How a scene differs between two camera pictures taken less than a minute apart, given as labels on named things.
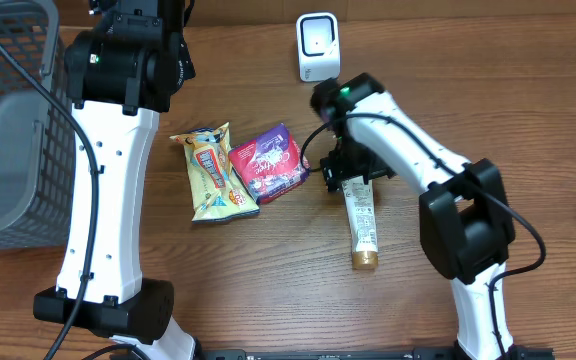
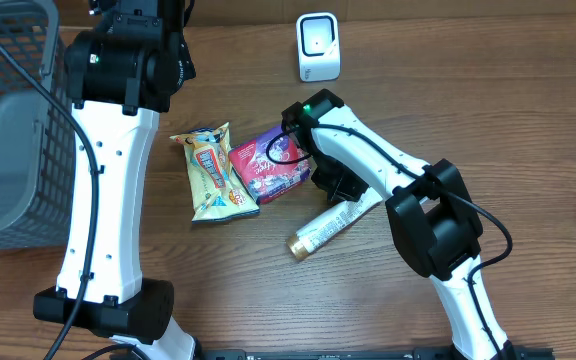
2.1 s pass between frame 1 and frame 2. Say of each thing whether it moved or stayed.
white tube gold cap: moved
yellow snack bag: stayed
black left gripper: stayed
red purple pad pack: stayed
